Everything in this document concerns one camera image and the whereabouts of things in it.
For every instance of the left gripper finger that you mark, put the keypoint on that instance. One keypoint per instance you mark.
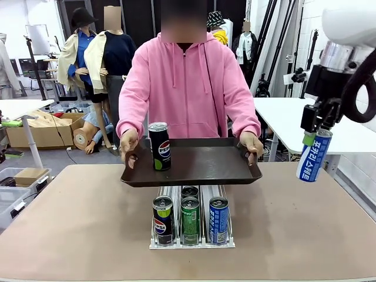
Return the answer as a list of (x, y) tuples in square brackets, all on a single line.
[(12, 123), (14, 152)]

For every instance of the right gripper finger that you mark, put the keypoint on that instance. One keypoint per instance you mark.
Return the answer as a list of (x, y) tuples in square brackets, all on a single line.
[(310, 120), (330, 113)]

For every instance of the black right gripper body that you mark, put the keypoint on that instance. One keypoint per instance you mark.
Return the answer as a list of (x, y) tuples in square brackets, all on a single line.
[(326, 83)]

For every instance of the blue Pocari can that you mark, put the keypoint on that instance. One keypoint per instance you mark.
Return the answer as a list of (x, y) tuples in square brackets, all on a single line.
[(218, 220), (312, 158)]

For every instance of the dark brown serving tray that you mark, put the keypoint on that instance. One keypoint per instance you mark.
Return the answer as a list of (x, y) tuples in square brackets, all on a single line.
[(205, 164)]

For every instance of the black Pepsi can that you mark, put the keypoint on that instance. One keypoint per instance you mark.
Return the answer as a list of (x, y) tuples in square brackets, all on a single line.
[(160, 147), (163, 220)]

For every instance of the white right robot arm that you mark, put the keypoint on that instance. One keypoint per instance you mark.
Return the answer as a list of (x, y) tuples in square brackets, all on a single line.
[(349, 26)]

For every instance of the person's left forearm pink sleeve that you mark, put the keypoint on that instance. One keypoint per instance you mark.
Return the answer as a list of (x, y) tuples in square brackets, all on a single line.
[(245, 117)]

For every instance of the person's right forearm pink sleeve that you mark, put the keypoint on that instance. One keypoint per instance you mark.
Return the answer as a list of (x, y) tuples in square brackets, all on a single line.
[(129, 117)]

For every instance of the person in pink hoodie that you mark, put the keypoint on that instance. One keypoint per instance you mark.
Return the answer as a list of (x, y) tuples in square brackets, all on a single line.
[(188, 88)]

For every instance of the person's left hand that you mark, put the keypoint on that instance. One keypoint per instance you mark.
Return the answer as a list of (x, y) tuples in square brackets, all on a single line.
[(252, 144)]

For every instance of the person's right hand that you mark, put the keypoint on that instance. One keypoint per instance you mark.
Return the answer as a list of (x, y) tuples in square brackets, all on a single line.
[(128, 145)]

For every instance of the white table with round leg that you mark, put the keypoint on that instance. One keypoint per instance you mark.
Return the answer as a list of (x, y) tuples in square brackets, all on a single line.
[(20, 107)]

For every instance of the large white table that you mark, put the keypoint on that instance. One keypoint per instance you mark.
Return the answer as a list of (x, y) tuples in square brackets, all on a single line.
[(282, 123)]

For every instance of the small brown cardboard box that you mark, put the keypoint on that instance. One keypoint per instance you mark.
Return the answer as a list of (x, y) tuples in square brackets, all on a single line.
[(30, 175)]

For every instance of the large cardboard box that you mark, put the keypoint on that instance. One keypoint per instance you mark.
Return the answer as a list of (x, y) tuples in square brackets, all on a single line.
[(44, 132)]

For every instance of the black light stand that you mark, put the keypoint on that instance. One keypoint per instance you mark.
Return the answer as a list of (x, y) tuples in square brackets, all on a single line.
[(313, 50)]

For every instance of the clear plastic storage bin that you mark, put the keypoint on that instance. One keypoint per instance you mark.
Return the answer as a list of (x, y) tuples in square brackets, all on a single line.
[(44, 180), (11, 205)]

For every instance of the mannequin in grey hoodie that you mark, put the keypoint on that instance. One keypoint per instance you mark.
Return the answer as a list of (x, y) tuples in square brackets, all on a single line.
[(6, 67)]

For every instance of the black tripod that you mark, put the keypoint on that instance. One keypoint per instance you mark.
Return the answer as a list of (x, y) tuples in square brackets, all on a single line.
[(36, 69)]

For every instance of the black stand bundle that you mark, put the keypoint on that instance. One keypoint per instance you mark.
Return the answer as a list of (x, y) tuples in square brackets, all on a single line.
[(274, 44)]

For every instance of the seated mannequin light blue clothes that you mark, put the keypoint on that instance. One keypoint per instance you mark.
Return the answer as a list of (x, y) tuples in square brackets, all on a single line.
[(94, 129)]

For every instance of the white board panel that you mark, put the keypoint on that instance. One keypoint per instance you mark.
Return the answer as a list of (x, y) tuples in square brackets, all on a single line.
[(38, 39)]

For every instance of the mannequin white shirt black jacket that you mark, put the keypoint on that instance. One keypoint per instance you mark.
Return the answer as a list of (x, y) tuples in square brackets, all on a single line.
[(246, 47)]

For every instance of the mannequin black hat blue shirt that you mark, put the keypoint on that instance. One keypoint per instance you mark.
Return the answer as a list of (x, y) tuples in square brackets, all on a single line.
[(79, 58)]

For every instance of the mannequin cream jacket grey trousers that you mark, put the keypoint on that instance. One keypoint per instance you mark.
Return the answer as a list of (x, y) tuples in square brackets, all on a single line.
[(111, 64)]

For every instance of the mannequin yellow hoodie bucket hat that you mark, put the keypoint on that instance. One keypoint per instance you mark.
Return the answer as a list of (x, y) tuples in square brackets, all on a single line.
[(220, 35)]

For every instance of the white can dispenser rack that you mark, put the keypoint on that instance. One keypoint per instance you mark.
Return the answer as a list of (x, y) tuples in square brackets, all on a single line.
[(205, 194)]

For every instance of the green soda can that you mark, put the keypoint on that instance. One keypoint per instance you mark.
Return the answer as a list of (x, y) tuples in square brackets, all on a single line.
[(189, 192), (190, 220)]

